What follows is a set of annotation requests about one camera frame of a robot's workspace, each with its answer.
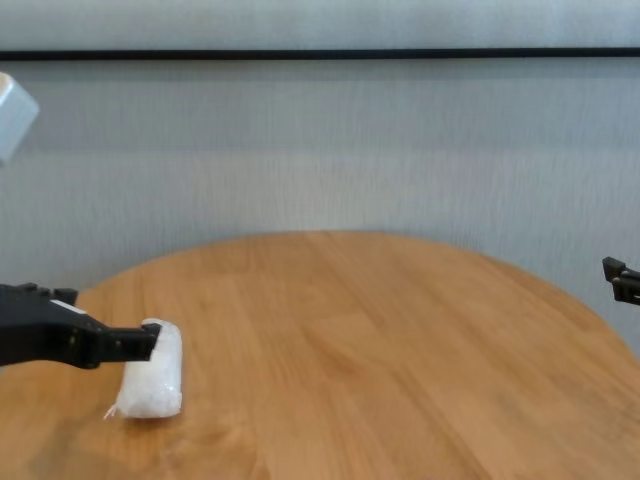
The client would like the white plastic-wrapped sandbag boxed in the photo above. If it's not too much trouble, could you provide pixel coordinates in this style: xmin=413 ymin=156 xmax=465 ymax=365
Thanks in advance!
xmin=103 ymin=316 xmax=184 ymax=420

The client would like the black horizontal wall rail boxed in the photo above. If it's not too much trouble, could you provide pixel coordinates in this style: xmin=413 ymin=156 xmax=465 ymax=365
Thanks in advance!
xmin=0 ymin=47 xmax=640 ymax=63

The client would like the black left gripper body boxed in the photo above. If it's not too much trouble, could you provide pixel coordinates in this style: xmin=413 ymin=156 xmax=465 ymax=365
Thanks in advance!
xmin=0 ymin=282 xmax=110 ymax=372

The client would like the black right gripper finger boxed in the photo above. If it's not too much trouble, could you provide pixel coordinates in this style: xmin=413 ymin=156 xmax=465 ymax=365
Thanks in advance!
xmin=601 ymin=255 xmax=640 ymax=303

